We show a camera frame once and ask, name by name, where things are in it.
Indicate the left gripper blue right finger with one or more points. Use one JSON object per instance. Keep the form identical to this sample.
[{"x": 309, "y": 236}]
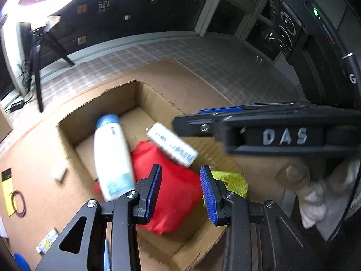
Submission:
[{"x": 213, "y": 191}]

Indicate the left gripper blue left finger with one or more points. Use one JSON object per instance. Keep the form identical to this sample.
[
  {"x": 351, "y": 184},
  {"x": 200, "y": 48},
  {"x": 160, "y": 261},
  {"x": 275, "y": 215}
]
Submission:
[{"x": 148, "y": 190}]

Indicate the yellow plastic shuttlecock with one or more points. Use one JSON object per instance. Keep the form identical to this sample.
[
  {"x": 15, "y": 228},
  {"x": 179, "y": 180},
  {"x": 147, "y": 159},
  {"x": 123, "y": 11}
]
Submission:
[{"x": 234, "y": 182}]

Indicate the white bottle blue cap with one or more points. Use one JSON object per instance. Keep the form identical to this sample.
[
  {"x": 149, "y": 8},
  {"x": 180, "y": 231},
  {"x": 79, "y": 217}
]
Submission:
[{"x": 112, "y": 158}]

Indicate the white gloved right hand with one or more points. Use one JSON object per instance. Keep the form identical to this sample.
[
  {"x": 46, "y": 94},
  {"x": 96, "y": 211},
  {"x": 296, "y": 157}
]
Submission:
[{"x": 325, "y": 203}]

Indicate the red cloth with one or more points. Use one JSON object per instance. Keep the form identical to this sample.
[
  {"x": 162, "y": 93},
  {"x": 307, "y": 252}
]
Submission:
[{"x": 180, "y": 190}]

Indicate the cardboard box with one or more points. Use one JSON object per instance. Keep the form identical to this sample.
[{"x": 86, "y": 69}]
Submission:
[{"x": 180, "y": 233}]

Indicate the white eraser block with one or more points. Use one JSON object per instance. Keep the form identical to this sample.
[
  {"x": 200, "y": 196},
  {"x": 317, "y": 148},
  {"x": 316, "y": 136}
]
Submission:
[{"x": 58, "y": 176}]

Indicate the yellow black ruler card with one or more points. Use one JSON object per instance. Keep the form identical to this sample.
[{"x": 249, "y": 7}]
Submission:
[{"x": 7, "y": 190}]

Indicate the blue round lid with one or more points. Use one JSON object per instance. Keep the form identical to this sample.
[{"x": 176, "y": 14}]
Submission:
[{"x": 22, "y": 263}]

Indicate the white usb charger plug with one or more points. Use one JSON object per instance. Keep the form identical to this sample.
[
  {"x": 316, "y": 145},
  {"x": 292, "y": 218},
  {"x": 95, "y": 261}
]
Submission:
[{"x": 3, "y": 232}]

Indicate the black cable remote controller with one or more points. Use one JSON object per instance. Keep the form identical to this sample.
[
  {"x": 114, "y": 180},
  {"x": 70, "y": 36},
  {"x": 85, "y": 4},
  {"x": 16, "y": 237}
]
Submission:
[{"x": 17, "y": 106}]

